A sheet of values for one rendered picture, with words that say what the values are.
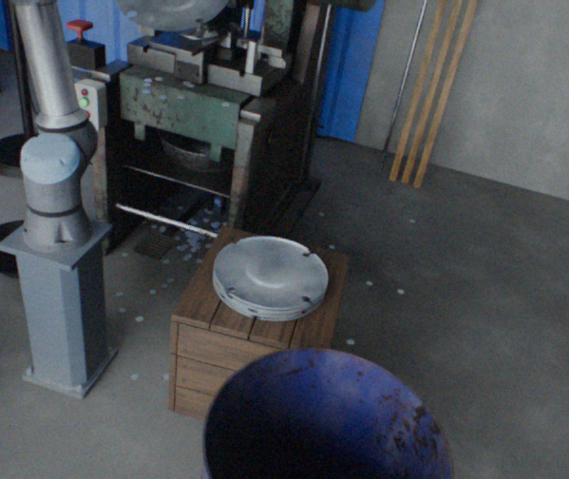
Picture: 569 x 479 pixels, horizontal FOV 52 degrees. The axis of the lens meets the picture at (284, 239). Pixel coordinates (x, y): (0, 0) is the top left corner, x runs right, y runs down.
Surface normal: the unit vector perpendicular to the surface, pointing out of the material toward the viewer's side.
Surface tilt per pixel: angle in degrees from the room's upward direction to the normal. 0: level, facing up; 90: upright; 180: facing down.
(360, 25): 90
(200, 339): 90
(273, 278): 0
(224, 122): 90
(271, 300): 0
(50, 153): 8
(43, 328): 90
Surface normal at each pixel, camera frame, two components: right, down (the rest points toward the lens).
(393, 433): -0.81, 0.21
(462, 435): 0.14, -0.81
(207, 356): -0.21, 0.54
